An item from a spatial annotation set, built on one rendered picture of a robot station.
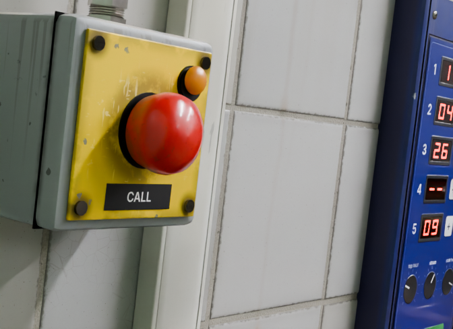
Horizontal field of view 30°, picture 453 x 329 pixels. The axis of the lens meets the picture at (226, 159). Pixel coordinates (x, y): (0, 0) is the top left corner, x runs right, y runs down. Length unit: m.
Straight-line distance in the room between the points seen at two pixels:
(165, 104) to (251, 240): 0.25
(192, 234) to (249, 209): 0.08
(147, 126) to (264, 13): 0.24
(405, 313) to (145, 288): 0.33
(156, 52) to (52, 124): 0.07
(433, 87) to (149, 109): 0.43
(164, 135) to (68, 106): 0.05
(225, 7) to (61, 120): 0.19
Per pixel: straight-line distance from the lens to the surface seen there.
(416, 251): 0.79
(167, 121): 0.39
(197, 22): 0.53
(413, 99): 0.75
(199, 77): 0.43
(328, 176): 0.70
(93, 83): 0.39
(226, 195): 0.59
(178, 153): 0.40
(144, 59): 0.42
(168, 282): 0.54
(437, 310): 0.86
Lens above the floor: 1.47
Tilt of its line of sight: 3 degrees down
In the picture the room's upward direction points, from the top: 7 degrees clockwise
